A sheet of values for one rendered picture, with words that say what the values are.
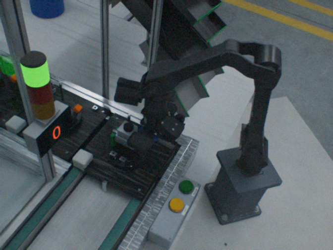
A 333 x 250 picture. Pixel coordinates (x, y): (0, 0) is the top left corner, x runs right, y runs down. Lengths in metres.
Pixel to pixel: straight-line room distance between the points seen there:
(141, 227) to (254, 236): 0.37
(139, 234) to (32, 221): 0.29
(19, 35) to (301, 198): 1.01
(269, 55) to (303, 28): 3.10
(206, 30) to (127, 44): 0.55
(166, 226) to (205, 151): 0.39
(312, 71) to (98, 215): 2.60
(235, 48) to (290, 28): 3.03
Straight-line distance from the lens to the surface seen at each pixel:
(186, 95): 1.26
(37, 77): 0.76
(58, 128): 0.90
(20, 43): 0.75
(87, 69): 1.57
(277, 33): 3.66
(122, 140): 1.07
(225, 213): 1.17
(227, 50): 0.77
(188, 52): 1.14
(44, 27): 1.82
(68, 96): 1.31
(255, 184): 1.05
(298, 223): 1.28
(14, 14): 0.72
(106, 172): 1.10
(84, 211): 1.10
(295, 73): 3.27
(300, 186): 1.36
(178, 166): 1.15
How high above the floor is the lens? 1.90
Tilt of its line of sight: 49 degrees down
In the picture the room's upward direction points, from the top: 10 degrees clockwise
